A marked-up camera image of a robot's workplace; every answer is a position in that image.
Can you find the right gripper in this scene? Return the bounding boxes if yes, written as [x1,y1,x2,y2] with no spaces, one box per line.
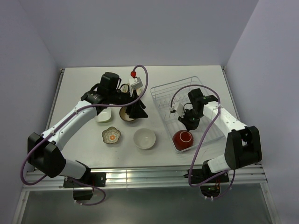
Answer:
[178,108,203,131]

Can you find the white wire dish rack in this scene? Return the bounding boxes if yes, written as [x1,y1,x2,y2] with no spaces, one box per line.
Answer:
[150,75,230,154]

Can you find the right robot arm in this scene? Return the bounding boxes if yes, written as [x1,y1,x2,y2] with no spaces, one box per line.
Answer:
[171,88,262,182]

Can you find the red bowl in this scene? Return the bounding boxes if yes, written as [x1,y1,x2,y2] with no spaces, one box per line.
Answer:
[172,130,194,151]

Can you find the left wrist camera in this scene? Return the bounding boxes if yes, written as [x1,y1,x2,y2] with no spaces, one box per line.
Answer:
[128,71,143,96]

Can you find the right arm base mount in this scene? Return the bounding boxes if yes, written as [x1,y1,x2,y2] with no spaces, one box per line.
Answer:
[190,168,229,197]

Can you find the flower shaped patterned dish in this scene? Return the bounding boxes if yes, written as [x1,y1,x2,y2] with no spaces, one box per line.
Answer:
[101,126,121,144]

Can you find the floral leaf pattern bowl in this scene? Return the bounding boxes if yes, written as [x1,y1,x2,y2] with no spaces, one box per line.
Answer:
[120,84,143,96]

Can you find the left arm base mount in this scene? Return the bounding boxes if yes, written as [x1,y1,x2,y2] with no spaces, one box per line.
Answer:
[63,172,107,206]

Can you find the white square bowl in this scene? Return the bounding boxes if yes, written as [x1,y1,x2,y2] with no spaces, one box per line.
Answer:
[94,108,112,123]

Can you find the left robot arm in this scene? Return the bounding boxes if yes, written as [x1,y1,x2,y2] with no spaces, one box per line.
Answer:
[26,70,148,186]

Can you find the aluminium frame rail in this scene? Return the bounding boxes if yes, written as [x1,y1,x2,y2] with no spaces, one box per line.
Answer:
[21,165,268,191]

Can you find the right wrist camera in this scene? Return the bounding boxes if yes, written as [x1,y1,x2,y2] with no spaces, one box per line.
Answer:
[170,103,185,117]

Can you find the brown rimmed beige bowl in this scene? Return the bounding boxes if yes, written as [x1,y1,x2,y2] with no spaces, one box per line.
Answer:
[119,107,136,122]

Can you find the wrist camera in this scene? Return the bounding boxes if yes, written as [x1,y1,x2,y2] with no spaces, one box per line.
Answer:
[128,71,143,96]
[170,103,185,117]

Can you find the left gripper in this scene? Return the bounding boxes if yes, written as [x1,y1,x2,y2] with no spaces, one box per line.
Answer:
[108,87,148,119]

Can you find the beige bowl with flower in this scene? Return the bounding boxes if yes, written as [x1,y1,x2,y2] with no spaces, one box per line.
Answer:
[133,128,156,150]

